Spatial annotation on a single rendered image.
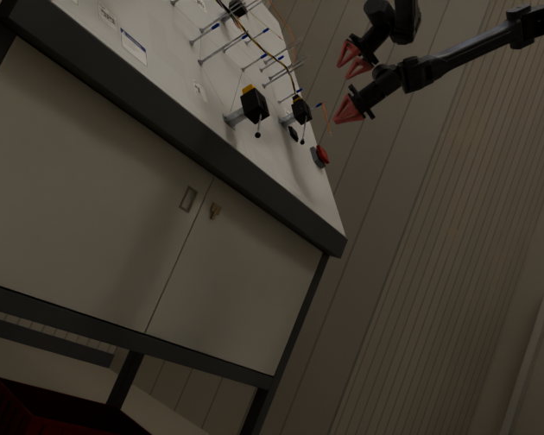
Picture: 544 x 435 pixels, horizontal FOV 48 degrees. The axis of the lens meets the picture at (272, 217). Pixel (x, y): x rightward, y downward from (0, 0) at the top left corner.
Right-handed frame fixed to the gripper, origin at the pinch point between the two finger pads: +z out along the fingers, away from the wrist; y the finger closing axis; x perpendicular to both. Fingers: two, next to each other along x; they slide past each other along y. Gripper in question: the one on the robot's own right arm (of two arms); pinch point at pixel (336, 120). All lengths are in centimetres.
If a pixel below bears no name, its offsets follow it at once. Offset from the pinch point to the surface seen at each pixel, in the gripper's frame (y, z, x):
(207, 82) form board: 38.4, 17.1, 3.8
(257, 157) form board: 19.8, 18.9, 15.2
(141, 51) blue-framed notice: 62, 19, 16
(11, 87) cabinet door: 80, 34, 32
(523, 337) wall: -212, -1, -4
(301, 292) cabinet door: -23, 37, 26
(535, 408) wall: -213, 13, 30
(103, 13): 72, 19, 15
